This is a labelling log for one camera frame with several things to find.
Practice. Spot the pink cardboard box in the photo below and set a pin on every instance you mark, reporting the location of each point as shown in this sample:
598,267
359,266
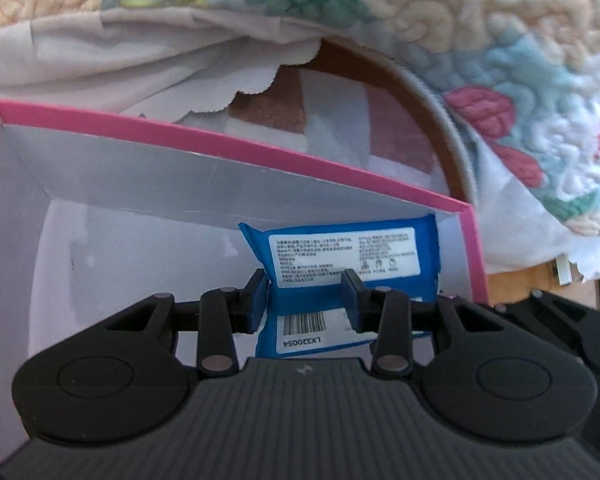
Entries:
98,211

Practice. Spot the blue wet wipes pack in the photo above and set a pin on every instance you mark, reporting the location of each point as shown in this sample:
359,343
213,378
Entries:
303,264

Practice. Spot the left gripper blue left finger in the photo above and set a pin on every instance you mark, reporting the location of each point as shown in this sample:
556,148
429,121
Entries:
224,312

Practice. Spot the white bed skirt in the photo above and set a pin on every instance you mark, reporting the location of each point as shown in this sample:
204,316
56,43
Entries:
161,64

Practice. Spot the checkered floor rug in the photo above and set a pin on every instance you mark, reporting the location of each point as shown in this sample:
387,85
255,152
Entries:
357,108

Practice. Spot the floral quilt bedspread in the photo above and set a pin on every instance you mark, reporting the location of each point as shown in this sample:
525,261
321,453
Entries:
524,74

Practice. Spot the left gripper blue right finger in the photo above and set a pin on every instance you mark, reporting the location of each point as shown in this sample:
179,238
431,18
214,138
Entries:
387,313

